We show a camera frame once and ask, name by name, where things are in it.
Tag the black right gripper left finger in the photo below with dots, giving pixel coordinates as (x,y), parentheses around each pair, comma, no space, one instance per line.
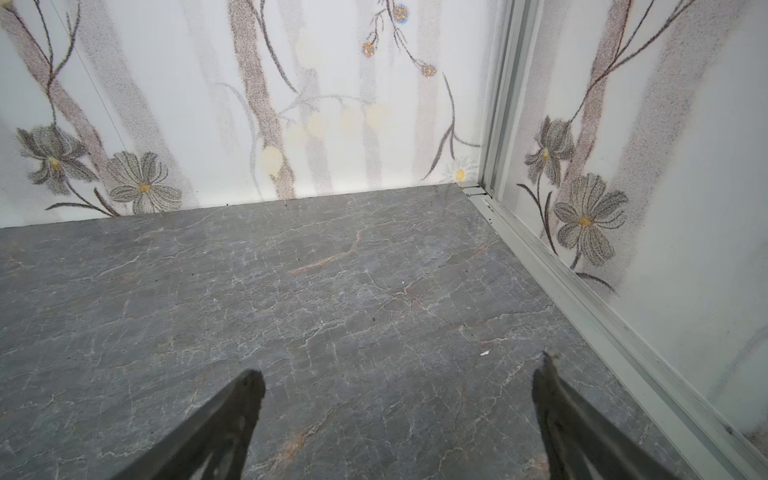
(214,440)

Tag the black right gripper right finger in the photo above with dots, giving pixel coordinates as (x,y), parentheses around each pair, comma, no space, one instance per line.
(579,440)

